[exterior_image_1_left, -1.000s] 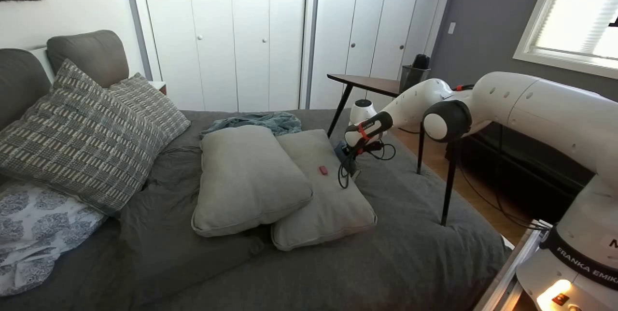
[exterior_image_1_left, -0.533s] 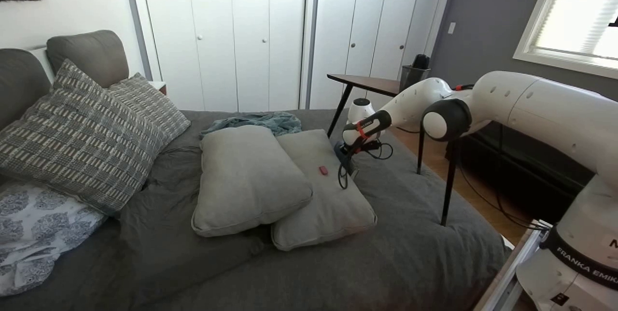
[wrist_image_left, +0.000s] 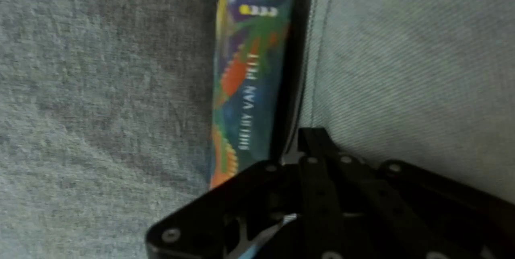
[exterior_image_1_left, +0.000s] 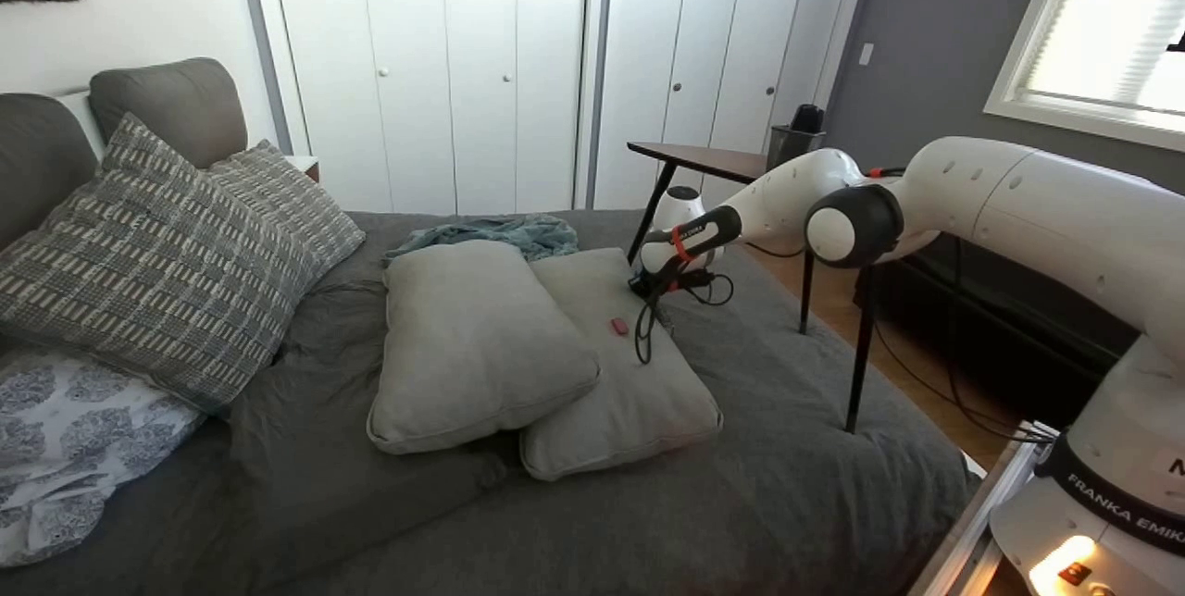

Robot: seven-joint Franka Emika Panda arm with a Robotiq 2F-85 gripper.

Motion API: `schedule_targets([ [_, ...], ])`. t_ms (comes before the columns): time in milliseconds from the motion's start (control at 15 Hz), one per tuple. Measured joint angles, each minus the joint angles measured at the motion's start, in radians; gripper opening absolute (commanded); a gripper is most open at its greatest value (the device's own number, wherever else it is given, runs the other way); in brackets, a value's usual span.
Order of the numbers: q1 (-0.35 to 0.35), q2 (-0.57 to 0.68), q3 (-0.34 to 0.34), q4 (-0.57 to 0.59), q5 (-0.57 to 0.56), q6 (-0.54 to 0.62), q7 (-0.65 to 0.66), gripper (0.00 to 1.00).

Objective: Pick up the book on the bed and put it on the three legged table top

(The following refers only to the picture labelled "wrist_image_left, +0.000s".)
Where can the light grey seamed cushion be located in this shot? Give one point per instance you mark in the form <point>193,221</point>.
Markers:
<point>414,62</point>

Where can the colourful paperback book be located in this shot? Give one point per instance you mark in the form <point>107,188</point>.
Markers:
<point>249,82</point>

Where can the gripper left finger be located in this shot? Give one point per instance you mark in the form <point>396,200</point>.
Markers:
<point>225,210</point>

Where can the grey fabric bed cover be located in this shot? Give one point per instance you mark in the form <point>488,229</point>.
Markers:
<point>100,102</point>

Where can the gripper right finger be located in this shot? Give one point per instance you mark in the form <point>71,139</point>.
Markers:
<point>410,214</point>

